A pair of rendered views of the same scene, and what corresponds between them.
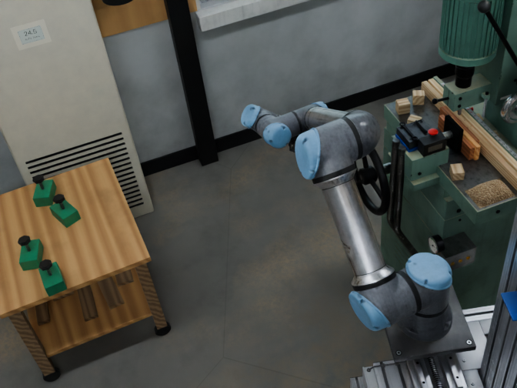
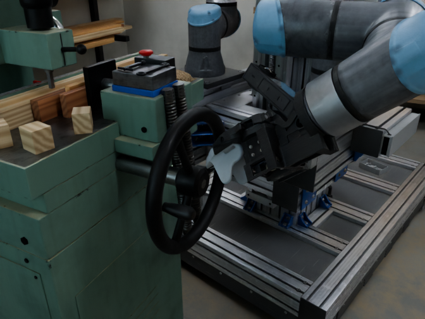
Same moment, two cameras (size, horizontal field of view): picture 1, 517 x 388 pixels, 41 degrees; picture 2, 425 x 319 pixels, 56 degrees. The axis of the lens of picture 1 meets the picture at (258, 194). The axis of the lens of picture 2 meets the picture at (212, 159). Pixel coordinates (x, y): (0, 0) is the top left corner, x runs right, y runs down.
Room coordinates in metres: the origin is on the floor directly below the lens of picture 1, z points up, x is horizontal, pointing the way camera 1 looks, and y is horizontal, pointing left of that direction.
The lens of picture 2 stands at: (2.19, 0.10, 1.20)
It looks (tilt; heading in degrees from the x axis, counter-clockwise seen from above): 27 degrees down; 221
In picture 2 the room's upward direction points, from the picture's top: straight up
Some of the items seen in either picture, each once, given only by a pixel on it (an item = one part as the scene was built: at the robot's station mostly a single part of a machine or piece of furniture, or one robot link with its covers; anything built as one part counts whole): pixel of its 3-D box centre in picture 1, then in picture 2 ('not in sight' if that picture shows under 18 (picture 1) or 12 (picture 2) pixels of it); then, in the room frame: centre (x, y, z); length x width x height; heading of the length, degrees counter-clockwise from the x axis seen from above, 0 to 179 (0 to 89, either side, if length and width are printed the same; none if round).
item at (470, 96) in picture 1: (467, 94); (38, 50); (1.79, -0.73, 1.03); 0.14 x 0.07 x 0.09; 104
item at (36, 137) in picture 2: (402, 106); (36, 137); (1.91, -0.55, 0.92); 0.04 x 0.04 x 0.04; 3
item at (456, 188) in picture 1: (441, 155); (119, 119); (1.68, -0.62, 0.87); 0.61 x 0.30 x 0.06; 14
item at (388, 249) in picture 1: (470, 222); (57, 281); (1.82, -0.83, 0.35); 0.58 x 0.45 x 0.71; 104
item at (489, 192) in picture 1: (490, 189); (169, 74); (1.45, -0.70, 0.91); 0.12 x 0.09 x 0.03; 104
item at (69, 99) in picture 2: (455, 136); (96, 93); (1.70, -0.67, 0.92); 0.19 x 0.02 x 0.05; 14
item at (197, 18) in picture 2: not in sight; (205, 25); (1.09, -0.90, 0.98); 0.13 x 0.12 x 0.14; 14
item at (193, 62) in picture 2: not in sight; (204, 59); (1.09, -0.90, 0.87); 0.15 x 0.15 x 0.10
